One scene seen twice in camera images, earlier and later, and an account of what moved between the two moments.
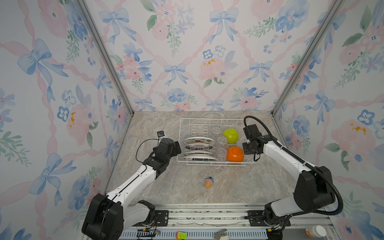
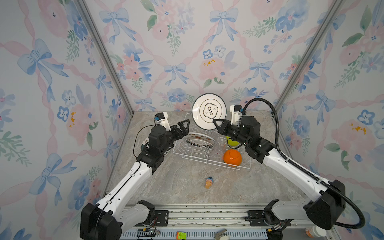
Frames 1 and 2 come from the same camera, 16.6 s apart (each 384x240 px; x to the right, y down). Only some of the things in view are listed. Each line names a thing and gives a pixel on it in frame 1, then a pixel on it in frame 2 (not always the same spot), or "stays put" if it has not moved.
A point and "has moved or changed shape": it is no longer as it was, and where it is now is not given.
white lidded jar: x=317 y=231 stays put
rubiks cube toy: x=181 y=235 stays put
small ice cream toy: x=208 y=182 stays put
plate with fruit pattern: x=199 y=141 has moved or changed shape
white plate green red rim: x=200 y=158 → x=147 y=140
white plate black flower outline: x=199 y=153 → x=207 y=107
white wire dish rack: x=212 y=141 stays put
